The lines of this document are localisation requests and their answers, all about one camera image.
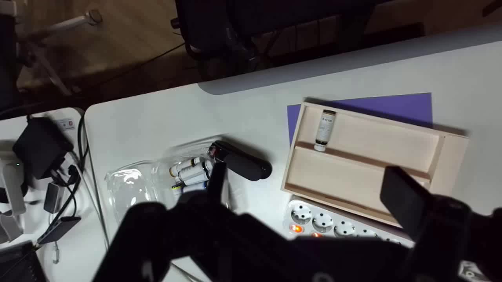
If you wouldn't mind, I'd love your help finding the black flat device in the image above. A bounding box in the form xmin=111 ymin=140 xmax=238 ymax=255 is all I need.
xmin=35 ymin=214 xmax=82 ymax=245

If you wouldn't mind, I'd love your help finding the black power adapter brick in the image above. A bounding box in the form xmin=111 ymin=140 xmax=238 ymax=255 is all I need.
xmin=10 ymin=115 xmax=75 ymax=179

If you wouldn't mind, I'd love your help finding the clear plastic cup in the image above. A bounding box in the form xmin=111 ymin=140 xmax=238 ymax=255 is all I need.
xmin=103 ymin=161 xmax=180 ymax=211

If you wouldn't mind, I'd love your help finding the purple paper sheet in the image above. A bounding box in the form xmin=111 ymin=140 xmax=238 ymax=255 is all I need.
xmin=285 ymin=92 xmax=434 ymax=145

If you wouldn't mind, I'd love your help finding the black office chair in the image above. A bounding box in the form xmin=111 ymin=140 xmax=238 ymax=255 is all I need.
xmin=172 ymin=0 xmax=379 ymax=67

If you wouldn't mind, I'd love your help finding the light wooden tray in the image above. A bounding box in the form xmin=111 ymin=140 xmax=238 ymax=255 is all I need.
xmin=280 ymin=98 xmax=468 ymax=228

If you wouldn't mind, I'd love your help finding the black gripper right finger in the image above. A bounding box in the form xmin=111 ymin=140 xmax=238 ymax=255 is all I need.
xmin=379 ymin=164 xmax=473 ymax=263

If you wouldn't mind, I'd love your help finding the white multi-socket power strip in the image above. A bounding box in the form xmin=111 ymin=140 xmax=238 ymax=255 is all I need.
xmin=283 ymin=194 xmax=417 ymax=247

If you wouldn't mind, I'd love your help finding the small grey box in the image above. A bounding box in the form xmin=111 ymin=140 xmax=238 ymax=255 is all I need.
xmin=42 ymin=178 xmax=65 ymax=214

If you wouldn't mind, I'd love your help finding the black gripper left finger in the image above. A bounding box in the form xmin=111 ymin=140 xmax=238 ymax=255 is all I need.
xmin=92 ymin=201 xmax=177 ymax=282

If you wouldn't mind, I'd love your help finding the small bottle with white label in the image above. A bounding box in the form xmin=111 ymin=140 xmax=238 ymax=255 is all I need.
xmin=311 ymin=107 xmax=338 ymax=153

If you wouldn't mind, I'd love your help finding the black cylinder object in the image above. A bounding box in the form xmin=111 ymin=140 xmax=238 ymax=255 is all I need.
xmin=206 ymin=139 xmax=274 ymax=183

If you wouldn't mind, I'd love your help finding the black adapter cable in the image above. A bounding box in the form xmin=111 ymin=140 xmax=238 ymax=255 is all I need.
xmin=48 ymin=106 xmax=92 ymax=236

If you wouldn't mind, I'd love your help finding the white chair base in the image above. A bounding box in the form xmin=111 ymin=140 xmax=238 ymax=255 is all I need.
xmin=13 ymin=6 xmax=104 ymax=96

